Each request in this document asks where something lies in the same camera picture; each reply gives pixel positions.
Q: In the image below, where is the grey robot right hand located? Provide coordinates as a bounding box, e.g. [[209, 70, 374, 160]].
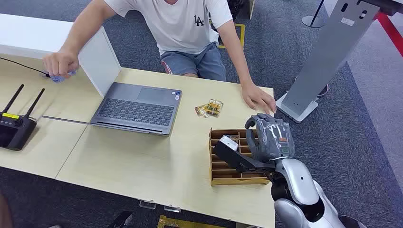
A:
[[245, 113, 296, 163]]

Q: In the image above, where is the person's right hand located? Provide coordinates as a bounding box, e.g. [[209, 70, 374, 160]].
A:
[[42, 52, 79, 79]]

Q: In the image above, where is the person's left hand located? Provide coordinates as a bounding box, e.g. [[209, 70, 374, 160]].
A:
[[241, 82, 277, 114]]

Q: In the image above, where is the blue patterned mouse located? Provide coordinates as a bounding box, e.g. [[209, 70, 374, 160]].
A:
[[49, 70, 77, 84]]

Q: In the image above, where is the gold printed card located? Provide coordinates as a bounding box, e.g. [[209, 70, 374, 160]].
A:
[[194, 105, 210, 119], [209, 99, 224, 116], [201, 101, 221, 119]]

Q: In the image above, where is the wooden slotted card holder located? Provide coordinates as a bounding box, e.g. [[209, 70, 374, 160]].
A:
[[209, 127, 271, 186]]

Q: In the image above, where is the person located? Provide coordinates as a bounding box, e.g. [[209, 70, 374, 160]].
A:
[[42, 0, 278, 114]]

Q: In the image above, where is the white desk partition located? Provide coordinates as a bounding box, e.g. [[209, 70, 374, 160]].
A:
[[0, 14, 122, 97]]

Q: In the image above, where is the dark round floor base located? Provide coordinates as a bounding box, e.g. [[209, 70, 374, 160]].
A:
[[316, 83, 330, 98]]

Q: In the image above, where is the black controller with antennas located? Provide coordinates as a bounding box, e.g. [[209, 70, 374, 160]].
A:
[[0, 84, 46, 152]]

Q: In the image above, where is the grey kiosk stand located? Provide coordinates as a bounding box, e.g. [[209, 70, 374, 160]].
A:
[[275, 0, 403, 124]]

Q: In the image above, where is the grey laptop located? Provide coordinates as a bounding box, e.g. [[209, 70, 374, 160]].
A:
[[41, 82, 182, 136]]

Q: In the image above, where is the black mechanical device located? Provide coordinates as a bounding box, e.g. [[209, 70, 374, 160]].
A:
[[226, 0, 246, 20]]

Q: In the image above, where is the stanchion pole with round base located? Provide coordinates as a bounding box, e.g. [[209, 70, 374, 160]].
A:
[[301, 0, 327, 29]]

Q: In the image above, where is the yellow floor tape line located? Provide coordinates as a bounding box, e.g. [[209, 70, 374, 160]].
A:
[[156, 215, 228, 228]]

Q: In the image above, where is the dark brown blurred object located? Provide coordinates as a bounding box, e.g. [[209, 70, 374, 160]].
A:
[[0, 191, 14, 228]]

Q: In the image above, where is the black floor object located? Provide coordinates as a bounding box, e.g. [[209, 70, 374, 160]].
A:
[[108, 210, 133, 228]]

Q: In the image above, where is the black cable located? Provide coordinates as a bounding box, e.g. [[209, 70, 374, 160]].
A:
[[0, 57, 50, 77]]

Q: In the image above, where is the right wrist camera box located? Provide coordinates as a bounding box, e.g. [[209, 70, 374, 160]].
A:
[[214, 135, 275, 174]]

